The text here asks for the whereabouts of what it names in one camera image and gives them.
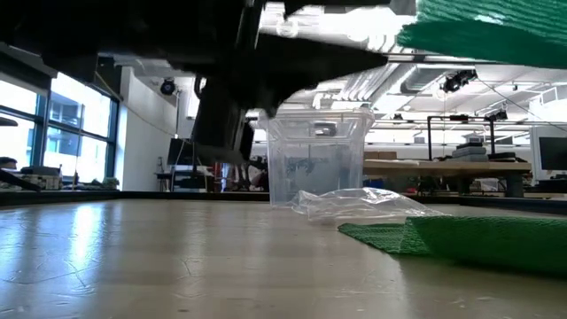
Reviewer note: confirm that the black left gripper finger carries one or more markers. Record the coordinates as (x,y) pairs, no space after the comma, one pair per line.
(319,62)
(345,3)

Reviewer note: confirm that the green bandage with white core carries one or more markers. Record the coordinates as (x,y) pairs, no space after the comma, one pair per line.
(487,31)

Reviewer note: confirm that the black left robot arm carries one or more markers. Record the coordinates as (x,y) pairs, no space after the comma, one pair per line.
(66,26)

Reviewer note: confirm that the flat green bandage strip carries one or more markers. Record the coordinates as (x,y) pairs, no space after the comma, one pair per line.
(487,243)

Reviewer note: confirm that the clear plastic container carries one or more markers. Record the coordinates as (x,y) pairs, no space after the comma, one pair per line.
(319,164)

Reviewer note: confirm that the black computer monitor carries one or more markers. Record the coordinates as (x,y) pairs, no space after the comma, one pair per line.
(553,153)
(179,153)

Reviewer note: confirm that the clear plastic zip bag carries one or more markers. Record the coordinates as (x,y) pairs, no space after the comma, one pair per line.
(354,204)

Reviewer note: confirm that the wooden background table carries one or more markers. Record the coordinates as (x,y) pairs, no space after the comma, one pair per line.
(443,167)

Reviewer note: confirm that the stack of grey boxes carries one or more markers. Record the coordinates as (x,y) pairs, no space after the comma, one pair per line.
(469,153)

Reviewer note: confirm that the person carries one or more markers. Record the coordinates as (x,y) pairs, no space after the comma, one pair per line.
(8,163)

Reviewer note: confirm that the black ceiling camera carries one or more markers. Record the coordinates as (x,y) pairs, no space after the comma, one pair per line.
(167,86)
(458,80)

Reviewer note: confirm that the black pipe frame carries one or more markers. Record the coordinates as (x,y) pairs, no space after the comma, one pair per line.
(429,137)

